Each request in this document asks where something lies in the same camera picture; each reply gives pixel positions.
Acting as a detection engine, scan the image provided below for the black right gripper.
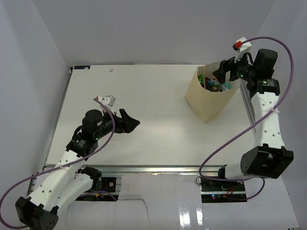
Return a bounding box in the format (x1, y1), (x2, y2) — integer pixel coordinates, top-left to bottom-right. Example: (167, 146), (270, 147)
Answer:
(213, 50), (258, 84)

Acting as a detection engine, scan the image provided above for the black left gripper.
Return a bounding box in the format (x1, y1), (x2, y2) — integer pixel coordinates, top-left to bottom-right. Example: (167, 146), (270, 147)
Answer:
(94, 108), (140, 140)

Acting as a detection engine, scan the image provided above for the teal snack packet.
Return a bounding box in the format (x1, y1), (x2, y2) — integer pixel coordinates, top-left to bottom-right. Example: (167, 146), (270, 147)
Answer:
(206, 80), (232, 91)

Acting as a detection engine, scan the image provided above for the brown chocolate bar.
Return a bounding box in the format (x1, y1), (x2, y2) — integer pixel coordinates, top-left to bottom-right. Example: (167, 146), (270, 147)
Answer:
(211, 86), (223, 92)

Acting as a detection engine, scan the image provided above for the green yellow Fox's candy bag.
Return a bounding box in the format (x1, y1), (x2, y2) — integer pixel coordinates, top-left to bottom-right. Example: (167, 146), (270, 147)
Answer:
(197, 74), (205, 88)

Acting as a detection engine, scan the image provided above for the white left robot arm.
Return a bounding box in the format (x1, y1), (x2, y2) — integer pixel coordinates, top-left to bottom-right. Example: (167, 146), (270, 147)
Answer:
(15, 109), (140, 230)

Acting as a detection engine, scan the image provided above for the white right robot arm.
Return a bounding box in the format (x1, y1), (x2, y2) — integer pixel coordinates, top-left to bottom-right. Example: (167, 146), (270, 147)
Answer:
(213, 49), (294, 191)

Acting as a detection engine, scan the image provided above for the brown paper bag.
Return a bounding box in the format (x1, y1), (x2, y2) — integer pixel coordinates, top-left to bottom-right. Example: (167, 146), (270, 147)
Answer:
(185, 62), (240, 123)

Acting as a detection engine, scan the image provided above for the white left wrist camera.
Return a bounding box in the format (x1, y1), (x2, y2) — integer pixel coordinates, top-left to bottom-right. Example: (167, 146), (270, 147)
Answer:
(98, 95), (116, 114)

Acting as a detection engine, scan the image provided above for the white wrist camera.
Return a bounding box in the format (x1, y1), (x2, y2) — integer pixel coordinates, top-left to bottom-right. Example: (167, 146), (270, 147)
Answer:
(233, 37), (252, 63)
(98, 95), (116, 114)

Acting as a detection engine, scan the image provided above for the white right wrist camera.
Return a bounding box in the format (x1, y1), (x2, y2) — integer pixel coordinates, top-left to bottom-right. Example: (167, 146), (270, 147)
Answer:
(233, 37), (252, 63)

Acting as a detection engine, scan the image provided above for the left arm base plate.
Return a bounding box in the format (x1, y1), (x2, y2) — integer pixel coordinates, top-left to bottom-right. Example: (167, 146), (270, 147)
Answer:
(77, 177), (118, 201)

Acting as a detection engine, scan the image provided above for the aluminium front rail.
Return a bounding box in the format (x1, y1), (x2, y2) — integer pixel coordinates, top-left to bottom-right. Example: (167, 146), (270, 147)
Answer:
(42, 164), (226, 173)

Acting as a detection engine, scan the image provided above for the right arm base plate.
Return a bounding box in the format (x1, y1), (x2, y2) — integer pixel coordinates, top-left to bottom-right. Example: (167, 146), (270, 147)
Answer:
(195, 176), (247, 204)

